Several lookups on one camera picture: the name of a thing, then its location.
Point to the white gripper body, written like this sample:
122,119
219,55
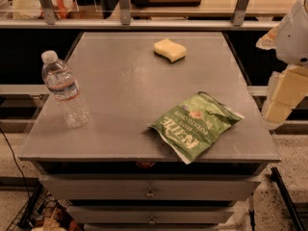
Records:
294,38

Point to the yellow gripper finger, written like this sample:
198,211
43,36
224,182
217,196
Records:
285,91
268,41

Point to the clear plastic water bottle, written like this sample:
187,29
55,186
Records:
62,83

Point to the black metal stand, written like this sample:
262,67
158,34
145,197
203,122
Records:
298,211

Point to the yellow sponge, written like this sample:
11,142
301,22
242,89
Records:
170,50

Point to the green potato chips bag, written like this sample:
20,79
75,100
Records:
193,126

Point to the grey drawer cabinet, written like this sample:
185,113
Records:
116,173

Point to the white plastic bag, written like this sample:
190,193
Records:
32,9

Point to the metal shelf rail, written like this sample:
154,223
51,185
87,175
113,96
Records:
211,15

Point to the black wire basket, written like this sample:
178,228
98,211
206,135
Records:
44,212

